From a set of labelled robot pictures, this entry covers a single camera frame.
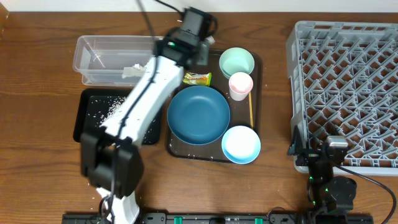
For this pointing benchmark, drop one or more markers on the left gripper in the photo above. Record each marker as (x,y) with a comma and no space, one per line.
(198,53)

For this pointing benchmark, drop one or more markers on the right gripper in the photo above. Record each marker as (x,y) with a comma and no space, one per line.
(297,147)

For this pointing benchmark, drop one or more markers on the yellow green snack wrapper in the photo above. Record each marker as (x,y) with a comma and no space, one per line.
(197,79)

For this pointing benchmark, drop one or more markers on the mint green bowl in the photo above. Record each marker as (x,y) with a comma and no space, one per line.
(236,60)

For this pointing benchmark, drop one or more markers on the dark blue plate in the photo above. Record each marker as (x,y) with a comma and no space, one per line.
(198,115)

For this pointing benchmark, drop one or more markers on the white tissue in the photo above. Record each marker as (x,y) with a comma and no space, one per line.
(136,70)

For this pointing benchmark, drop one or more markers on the white rice pile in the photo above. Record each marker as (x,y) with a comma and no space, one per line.
(100,108)

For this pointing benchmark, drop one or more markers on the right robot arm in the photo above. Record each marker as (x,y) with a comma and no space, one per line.
(332,195)

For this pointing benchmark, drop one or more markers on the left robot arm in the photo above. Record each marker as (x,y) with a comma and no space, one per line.
(110,156)

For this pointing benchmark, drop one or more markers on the grey dishwasher rack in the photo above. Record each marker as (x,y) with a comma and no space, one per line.
(343,77)

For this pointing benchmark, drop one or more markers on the pink cup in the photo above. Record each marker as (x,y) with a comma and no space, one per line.
(240,84)

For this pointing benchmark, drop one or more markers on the light blue bowl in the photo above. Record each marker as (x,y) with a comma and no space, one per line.
(241,145)

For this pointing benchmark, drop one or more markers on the brown serving tray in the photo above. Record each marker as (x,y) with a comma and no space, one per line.
(239,112)

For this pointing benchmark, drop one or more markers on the wooden chopstick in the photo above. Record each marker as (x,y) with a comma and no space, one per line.
(250,111)

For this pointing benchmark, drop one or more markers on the clear plastic bin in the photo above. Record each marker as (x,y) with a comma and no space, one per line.
(101,58)

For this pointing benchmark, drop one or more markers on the black tray bin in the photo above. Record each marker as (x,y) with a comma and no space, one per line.
(84,98)

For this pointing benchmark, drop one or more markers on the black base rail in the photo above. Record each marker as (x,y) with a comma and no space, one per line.
(162,218)

